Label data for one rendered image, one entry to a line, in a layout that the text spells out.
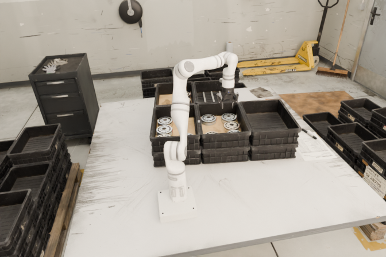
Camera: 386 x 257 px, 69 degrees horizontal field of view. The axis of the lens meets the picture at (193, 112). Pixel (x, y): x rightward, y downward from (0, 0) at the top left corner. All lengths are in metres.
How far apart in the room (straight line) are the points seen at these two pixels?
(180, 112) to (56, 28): 3.91
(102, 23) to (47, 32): 0.85
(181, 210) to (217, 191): 0.26
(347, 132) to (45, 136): 2.70
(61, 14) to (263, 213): 4.25
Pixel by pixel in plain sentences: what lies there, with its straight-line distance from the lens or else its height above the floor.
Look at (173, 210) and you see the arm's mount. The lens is 1.49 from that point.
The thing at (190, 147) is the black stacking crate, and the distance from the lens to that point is 1.70.
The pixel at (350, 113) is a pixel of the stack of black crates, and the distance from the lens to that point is 3.17.
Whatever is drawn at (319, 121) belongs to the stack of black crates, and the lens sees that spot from 3.23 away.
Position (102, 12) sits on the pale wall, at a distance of 4.88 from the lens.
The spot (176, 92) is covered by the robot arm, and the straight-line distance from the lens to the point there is 1.43.
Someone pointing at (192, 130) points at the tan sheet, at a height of 0.83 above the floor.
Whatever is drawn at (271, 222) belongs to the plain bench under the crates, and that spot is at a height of 0.70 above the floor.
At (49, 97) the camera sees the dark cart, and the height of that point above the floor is 0.65.
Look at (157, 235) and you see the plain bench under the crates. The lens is 1.46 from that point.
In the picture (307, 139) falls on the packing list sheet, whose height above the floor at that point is 0.70.
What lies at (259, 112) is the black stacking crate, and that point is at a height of 0.83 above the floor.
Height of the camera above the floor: 1.86
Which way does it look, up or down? 30 degrees down
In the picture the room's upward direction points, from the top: 2 degrees counter-clockwise
